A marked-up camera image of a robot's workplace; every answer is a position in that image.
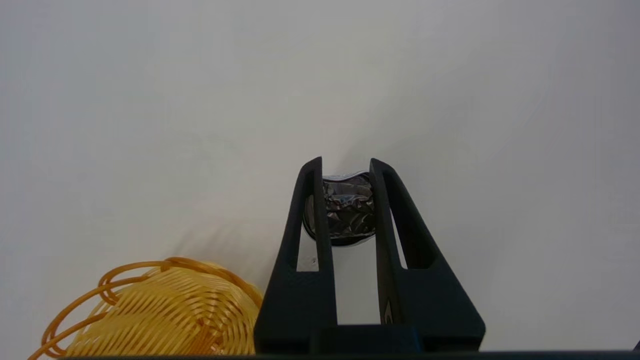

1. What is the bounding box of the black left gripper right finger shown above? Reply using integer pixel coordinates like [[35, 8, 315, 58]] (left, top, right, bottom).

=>
[[369, 158, 486, 353]]

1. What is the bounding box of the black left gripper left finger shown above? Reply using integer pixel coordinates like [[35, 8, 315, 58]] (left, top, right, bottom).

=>
[[253, 156, 339, 356]]

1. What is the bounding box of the yellow wicker basket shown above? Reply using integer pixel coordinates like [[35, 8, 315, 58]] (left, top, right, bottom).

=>
[[28, 257, 264, 360]]

